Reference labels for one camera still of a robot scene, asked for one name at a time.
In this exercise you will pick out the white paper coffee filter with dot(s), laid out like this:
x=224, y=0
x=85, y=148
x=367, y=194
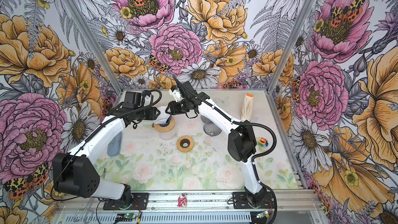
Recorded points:
x=163, y=117

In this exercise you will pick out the orange coffee filter pack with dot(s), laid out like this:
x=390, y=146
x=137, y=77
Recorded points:
x=246, y=110

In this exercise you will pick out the aluminium corner post left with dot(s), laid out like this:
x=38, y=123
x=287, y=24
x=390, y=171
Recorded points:
x=79, y=19

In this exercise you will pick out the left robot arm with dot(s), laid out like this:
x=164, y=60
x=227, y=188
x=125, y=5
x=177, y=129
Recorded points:
x=74, y=171

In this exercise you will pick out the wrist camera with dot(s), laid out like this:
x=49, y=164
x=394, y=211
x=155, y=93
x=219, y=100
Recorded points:
x=175, y=93
x=132, y=100

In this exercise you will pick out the grey blue oval case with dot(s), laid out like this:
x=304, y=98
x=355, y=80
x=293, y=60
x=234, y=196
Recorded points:
x=114, y=147

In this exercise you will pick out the aluminium corner post right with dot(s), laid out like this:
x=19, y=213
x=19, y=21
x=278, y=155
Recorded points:
x=295, y=32

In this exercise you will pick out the wooden dripper ring stand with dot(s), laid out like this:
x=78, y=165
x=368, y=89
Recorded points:
x=165, y=128

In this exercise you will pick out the aluminium front rail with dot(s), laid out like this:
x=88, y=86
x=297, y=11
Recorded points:
x=298, y=206

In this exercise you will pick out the colourful small toy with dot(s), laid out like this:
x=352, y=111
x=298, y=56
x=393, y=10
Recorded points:
x=262, y=142

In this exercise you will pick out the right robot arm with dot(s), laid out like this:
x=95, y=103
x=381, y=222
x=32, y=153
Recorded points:
x=241, y=138

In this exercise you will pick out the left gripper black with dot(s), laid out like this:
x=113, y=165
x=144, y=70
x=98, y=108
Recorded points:
x=152, y=115

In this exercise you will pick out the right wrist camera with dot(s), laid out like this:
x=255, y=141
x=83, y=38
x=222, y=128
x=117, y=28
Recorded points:
x=175, y=93

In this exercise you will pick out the pink small figurine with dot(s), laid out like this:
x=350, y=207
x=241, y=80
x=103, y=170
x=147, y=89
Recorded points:
x=182, y=201

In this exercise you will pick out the aluminium corner post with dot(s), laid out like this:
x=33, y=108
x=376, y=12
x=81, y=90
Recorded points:
x=79, y=19
x=295, y=32

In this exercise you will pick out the clear glass carafe wooden handle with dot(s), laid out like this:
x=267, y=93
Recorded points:
x=168, y=135

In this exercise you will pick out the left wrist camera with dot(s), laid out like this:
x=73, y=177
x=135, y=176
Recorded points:
x=132, y=100

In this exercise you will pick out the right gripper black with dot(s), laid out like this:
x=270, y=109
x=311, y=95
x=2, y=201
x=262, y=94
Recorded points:
x=174, y=110

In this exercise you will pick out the grey ribbed glass dripper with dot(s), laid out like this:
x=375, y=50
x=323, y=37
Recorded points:
x=211, y=129

